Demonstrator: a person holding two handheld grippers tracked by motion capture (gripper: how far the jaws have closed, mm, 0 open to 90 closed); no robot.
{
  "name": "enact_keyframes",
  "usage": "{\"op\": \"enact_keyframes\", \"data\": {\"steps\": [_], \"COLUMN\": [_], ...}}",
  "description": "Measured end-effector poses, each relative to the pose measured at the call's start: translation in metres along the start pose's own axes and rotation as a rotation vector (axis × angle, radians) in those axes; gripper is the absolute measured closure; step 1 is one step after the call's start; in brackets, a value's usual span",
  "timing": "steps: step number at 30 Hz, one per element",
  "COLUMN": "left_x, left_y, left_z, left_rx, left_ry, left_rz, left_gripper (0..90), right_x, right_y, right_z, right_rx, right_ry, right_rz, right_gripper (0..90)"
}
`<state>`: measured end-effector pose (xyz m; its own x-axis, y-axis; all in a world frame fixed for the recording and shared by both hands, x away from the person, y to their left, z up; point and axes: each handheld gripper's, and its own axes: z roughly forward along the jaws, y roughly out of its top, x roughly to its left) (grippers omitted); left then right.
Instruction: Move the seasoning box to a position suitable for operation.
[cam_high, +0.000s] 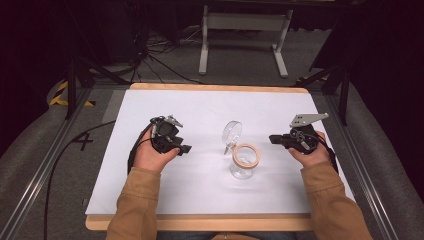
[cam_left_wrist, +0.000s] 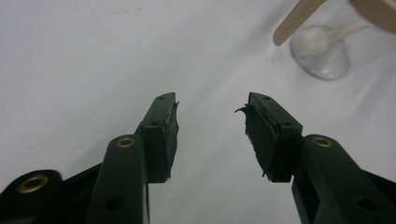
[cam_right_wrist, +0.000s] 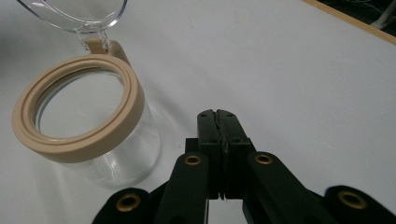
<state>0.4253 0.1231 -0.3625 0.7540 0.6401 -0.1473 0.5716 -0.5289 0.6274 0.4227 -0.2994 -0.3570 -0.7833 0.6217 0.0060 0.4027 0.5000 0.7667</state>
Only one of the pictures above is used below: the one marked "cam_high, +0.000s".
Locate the white metal stand frame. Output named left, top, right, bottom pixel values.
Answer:
left=197, top=4, right=295, bottom=80

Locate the yellow black hazard tape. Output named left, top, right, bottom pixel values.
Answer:
left=48, top=80, right=97, bottom=108

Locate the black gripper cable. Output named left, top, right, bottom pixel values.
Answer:
left=316, top=135, right=340, bottom=175
left=43, top=119, right=158, bottom=240

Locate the wooden table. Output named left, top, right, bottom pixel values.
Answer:
left=84, top=82, right=356, bottom=233

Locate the white table cover sheet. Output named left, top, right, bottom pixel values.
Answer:
left=84, top=88, right=356, bottom=216

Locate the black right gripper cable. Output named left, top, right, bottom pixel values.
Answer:
left=316, top=135, right=340, bottom=175

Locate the clear glass jar hinged lid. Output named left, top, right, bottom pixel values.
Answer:
left=221, top=120, right=261, bottom=181

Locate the aluminium rail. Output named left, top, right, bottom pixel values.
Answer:
left=324, top=94, right=401, bottom=240
left=0, top=87, right=92, bottom=240

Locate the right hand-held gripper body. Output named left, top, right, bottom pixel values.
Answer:
left=285, top=112, right=330, bottom=155

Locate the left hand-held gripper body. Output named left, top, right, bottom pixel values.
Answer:
left=150, top=114, right=185, bottom=155

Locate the person's left hand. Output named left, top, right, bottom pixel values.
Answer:
left=132, top=127, right=181, bottom=174

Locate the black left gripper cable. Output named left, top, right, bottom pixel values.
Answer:
left=43, top=119, right=158, bottom=240

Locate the bundle of black floor cables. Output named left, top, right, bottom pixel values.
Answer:
left=96, top=24, right=206, bottom=86

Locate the black tripod stand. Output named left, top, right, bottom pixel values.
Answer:
left=292, top=62, right=352, bottom=127
left=64, top=54, right=132, bottom=121

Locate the person's right hand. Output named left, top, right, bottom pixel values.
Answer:
left=287, top=131, right=332, bottom=169

